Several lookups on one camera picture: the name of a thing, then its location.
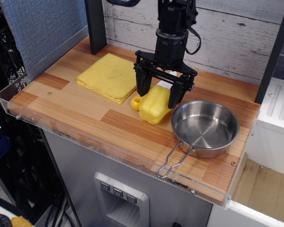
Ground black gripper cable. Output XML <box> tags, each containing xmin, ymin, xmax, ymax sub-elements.
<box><xmin>183</xmin><ymin>26</ymin><xmax>202</xmax><ymax>55</ymax></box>

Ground silver toy fridge cabinet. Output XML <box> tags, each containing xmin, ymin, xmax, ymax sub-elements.
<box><xmin>45</xmin><ymin>132</ymin><xmax>212</xmax><ymax>227</ymax></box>

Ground yellow object bottom left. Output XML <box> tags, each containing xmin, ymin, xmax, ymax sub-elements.
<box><xmin>10</xmin><ymin>216</ymin><xmax>33</xmax><ymax>227</ymax></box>

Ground stainless steel pan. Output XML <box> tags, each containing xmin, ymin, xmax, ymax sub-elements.
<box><xmin>156</xmin><ymin>100</ymin><xmax>240</xmax><ymax>179</ymax></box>

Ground toy knife yellow handle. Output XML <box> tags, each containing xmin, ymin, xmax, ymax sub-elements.
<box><xmin>130</xmin><ymin>73</ymin><xmax>178</xmax><ymax>112</ymax></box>

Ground ice dispenser panel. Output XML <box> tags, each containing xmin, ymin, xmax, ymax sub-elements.
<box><xmin>94</xmin><ymin>172</ymin><xmax>150</xmax><ymax>227</ymax></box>

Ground folded yellow towel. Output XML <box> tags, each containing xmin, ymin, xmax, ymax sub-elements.
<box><xmin>76</xmin><ymin>53</ymin><xmax>137</xmax><ymax>104</ymax></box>

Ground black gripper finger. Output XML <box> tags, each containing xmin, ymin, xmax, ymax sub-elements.
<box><xmin>168</xmin><ymin>81</ymin><xmax>191</xmax><ymax>109</ymax></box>
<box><xmin>135</xmin><ymin>65</ymin><xmax>153</xmax><ymax>96</ymax></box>

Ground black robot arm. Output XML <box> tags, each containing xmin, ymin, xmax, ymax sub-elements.
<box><xmin>134</xmin><ymin>0</ymin><xmax>199</xmax><ymax>109</ymax></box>

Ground black vertical post left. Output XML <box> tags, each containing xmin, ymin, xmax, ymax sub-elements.
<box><xmin>84</xmin><ymin>0</ymin><xmax>107</xmax><ymax>55</ymax></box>

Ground clear acrylic table guard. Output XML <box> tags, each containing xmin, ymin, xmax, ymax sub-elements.
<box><xmin>0</xmin><ymin>28</ymin><xmax>260</xmax><ymax>206</ymax></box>

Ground yellow toy bell pepper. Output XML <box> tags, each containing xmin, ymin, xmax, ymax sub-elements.
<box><xmin>139</xmin><ymin>85</ymin><xmax>171</xmax><ymax>124</ymax></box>

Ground black vertical post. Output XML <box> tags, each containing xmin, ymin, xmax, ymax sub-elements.
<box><xmin>254</xmin><ymin>16</ymin><xmax>284</xmax><ymax>104</ymax></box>
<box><xmin>84</xmin><ymin>0</ymin><xmax>107</xmax><ymax>55</ymax></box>

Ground blue fabric panel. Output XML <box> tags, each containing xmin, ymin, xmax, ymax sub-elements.
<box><xmin>0</xmin><ymin>0</ymin><xmax>88</xmax><ymax>81</ymax></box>

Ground white toy sink counter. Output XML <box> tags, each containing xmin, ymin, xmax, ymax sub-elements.
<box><xmin>245</xmin><ymin>78</ymin><xmax>284</xmax><ymax>174</ymax></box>

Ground black vertical post right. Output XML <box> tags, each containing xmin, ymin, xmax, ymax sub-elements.
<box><xmin>254</xmin><ymin>16</ymin><xmax>284</xmax><ymax>104</ymax></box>

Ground black perforated crate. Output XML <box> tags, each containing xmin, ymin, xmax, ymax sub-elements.
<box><xmin>0</xmin><ymin>15</ymin><xmax>25</xmax><ymax>90</ymax></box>

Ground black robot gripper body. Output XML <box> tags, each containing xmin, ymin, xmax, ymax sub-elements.
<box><xmin>133</xmin><ymin>29</ymin><xmax>198</xmax><ymax>92</ymax></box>

